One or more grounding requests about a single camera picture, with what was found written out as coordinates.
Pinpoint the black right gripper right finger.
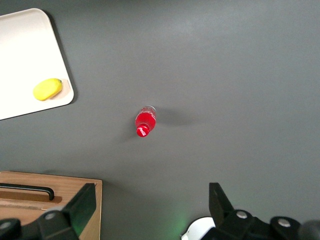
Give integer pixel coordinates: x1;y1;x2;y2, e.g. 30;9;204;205
199;182;320;240

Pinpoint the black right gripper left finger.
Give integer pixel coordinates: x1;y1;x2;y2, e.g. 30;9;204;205
0;183;97;240

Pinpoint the red coke bottle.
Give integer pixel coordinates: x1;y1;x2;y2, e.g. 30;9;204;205
134;105;158;139

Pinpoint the cream plastic tray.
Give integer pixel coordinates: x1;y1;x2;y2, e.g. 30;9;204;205
0;7;75;121

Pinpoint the light wooden board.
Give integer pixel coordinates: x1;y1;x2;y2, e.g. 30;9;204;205
0;170;103;240

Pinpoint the white rounded plastic object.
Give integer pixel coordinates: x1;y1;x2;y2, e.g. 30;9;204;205
180;216;217;240

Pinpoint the yellow lemon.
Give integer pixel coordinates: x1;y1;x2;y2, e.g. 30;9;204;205
32;78;63;102

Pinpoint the black metal handle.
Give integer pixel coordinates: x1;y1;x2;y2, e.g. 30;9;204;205
0;182;55;202

